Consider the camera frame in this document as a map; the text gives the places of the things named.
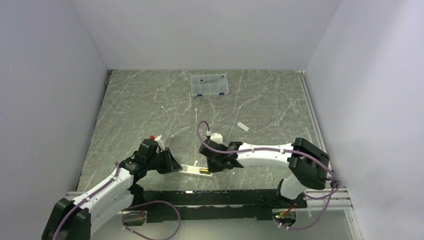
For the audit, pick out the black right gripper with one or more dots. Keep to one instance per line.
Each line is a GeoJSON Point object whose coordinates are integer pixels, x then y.
{"type": "Point", "coordinates": [213, 169]}

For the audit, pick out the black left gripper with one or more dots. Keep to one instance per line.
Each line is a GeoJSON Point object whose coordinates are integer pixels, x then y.
{"type": "Point", "coordinates": [170, 164]}

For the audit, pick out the gold green AAA battery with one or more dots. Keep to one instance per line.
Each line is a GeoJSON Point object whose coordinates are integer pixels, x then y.
{"type": "Point", "coordinates": [204, 171]}

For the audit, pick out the white remote control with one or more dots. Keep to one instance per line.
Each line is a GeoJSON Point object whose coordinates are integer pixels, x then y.
{"type": "Point", "coordinates": [194, 171]}

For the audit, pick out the white battery cover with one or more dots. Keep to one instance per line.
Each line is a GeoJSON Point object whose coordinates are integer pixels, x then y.
{"type": "Point", "coordinates": [243, 126]}

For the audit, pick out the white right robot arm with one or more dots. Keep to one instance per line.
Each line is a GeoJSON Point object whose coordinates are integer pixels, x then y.
{"type": "Point", "coordinates": [308, 164]}

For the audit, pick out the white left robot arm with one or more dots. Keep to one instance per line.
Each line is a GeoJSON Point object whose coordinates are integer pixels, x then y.
{"type": "Point", "coordinates": [81, 217]}

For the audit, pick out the clear plastic organizer box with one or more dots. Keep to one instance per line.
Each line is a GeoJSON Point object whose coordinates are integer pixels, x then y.
{"type": "Point", "coordinates": [212, 85]}

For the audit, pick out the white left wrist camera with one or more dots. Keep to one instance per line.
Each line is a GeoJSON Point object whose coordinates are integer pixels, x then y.
{"type": "Point", "coordinates": [161, 140]}

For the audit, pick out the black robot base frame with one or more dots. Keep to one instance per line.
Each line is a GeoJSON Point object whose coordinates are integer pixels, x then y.
{"type": "Point", "coordinates": [172, 205]}

